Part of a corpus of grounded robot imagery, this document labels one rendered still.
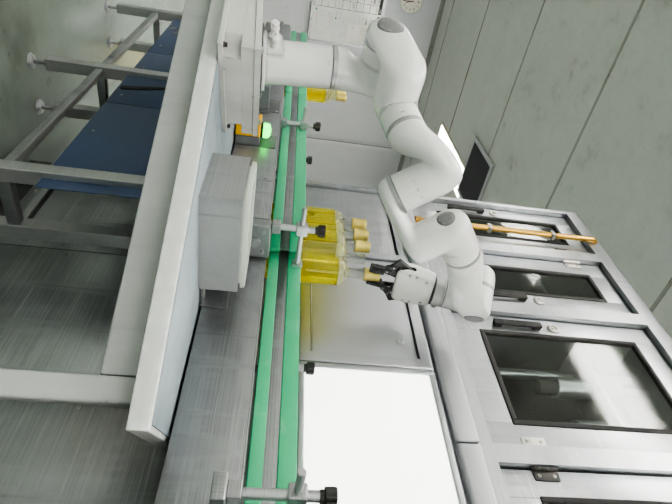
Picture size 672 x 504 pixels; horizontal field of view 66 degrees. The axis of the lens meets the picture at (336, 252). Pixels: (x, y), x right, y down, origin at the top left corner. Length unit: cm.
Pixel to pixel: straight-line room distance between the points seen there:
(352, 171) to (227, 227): 700
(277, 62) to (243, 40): 14
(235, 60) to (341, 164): 685
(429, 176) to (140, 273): 57
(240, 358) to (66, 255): 76
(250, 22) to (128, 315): 59
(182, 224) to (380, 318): 73
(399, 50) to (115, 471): 99
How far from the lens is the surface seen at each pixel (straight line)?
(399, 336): 141
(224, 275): 106
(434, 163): 106
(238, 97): 116
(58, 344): 139
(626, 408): 162
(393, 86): 110
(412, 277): 134
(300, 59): 119
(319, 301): 145
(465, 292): 121
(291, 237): 134
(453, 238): 109
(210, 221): 99
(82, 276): 157
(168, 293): 84
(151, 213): 95
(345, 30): 720
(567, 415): 150
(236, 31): 108
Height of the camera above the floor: 88
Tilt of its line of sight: 7 degrees up
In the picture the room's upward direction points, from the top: 96 degrees clockwise
